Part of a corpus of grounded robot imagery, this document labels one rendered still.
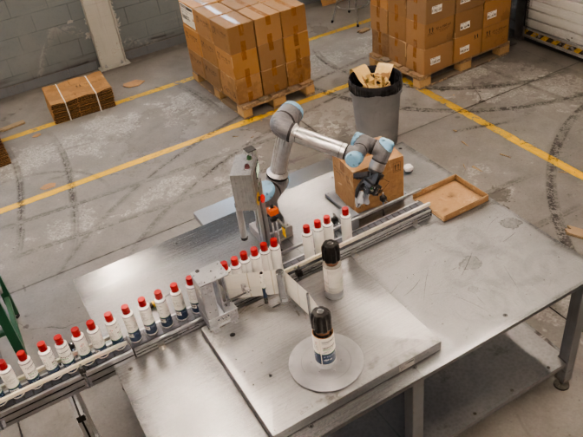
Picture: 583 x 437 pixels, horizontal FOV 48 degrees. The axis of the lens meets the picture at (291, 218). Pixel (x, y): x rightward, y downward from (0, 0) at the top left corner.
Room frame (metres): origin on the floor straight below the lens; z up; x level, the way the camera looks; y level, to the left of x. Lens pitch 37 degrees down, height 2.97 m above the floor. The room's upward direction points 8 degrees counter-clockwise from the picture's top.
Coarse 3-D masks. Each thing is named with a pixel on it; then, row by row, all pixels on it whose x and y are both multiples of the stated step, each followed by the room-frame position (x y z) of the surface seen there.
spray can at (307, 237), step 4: (304, 228) 2.44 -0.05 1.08; (308, 228) 2.43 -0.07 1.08; (304, 232) 2.44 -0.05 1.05; (308, 232) 2.43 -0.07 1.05; (304, 236) 2.43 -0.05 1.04; (308, 236) 2.42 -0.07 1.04; (312, 236) 2.44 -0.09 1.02; (304, 240) 2.43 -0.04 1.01; (308, 240) 2.42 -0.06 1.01; (312, 240) 2.44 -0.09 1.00; (304, 244) 2.43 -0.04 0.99; (308, 244) 2.42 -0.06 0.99; (312, 244) 2.43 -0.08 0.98; (304, 248) 2.44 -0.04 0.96; (308, 248) 2.42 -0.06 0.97; (312, 248) 2.43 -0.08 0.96; (308, 252) 2.42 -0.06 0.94; (312, 252) 2.43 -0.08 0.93; (308, 256) 2.42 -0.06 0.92
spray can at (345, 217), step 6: (342, 210) 2.54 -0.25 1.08; (348, 210) 2.53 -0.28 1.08; (342, 216) 2.53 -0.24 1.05; (348, 216) 2.53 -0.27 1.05; (342, 222) 2.53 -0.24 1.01; (348, 222) 2.52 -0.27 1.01; (342, 228) 2.53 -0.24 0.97; (348, 228) 2.52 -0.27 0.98; (342, 234) 2.54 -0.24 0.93; (348, 234) 2.52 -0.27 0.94
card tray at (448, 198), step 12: (444, 180) 2.97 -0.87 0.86; (456, 180) 2.99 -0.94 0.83; (420, 192) 2.90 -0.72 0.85; (432, 192) 2.91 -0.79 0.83; (444, 192) 2.90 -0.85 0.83; (456, 192) 2.88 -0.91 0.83; (468, 192) 2.86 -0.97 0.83; (480, 192) 2.83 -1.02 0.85; (432, 204) 2.81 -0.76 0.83; (444, 204) 2.79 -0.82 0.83; (456, 204) 2.78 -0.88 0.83; (468, 204) 2.72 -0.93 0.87; (480, 204) 2.75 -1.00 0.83; (444, 216) 2.65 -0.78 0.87
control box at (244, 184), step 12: (240, 156) 2.50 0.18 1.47; (252, 156) 2.49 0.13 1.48; (240, 168) 2.40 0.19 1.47; (252, 168) 2.40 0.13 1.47; (240, 180) 2.35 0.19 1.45; (252, 180) 2.35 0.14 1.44; (240, 192) 2.35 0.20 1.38; (252, 192) 2.34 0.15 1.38; (240, 204) 2.35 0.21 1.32; (252, 204) 2.35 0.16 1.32
